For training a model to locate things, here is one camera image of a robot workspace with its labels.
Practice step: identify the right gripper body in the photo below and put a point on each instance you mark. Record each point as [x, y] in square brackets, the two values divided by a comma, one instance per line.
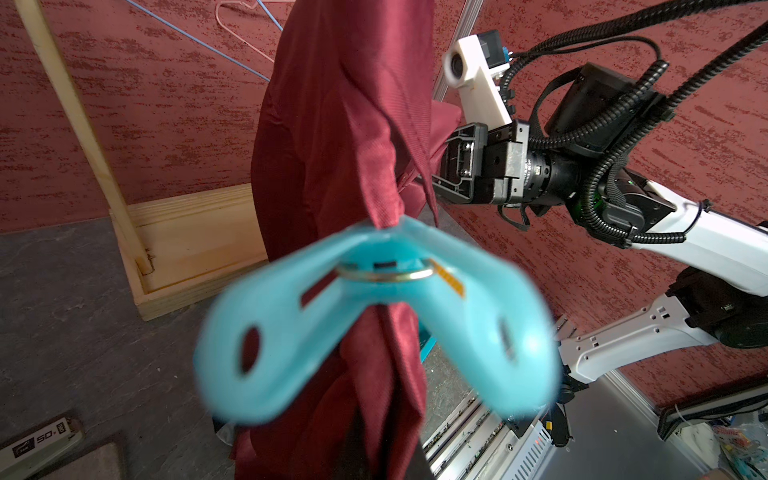
[481, 165]

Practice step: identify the maroon satin shirt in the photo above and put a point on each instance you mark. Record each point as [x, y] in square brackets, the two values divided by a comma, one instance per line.
[346, 124]

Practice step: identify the blue wire hanger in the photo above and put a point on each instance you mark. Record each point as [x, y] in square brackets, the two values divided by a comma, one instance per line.
[198, 41]

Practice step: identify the teal clothespin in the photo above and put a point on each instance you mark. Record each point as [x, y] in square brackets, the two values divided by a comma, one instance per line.
[268, 333]

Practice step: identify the pink wire hanger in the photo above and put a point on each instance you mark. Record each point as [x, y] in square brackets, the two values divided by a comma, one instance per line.
[230, 16]

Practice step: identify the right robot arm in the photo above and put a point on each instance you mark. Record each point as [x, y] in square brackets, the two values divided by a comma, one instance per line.
[579, 160]

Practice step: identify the wooden clothes rack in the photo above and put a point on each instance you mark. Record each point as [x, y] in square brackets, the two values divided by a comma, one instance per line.
[176, 251]

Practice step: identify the grey metal tin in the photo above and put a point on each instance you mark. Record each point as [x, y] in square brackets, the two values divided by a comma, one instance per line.
[102, 463]

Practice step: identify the black stapler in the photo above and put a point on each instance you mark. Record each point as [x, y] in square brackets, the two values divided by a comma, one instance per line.
[33, 452]

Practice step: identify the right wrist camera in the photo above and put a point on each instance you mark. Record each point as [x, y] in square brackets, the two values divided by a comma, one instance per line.
[471, 66]

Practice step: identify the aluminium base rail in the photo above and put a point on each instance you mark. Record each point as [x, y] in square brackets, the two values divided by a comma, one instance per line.
[475, 443]

